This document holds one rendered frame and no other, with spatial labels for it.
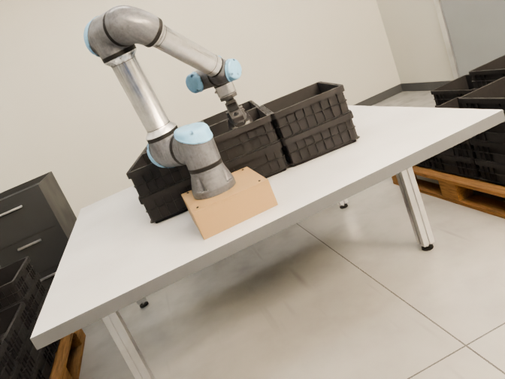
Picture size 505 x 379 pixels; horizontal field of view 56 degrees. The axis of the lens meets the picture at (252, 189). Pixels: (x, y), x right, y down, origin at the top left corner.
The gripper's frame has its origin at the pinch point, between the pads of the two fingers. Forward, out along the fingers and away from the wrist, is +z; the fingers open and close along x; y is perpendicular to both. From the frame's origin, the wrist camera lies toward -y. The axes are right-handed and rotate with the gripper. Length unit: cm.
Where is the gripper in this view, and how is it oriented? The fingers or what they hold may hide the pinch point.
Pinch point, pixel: (248, 141)
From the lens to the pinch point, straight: 190.2
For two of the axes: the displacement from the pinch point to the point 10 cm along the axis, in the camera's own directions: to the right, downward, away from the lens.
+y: -0.9, -2.6, 9.6
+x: -9.1, 4.0, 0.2
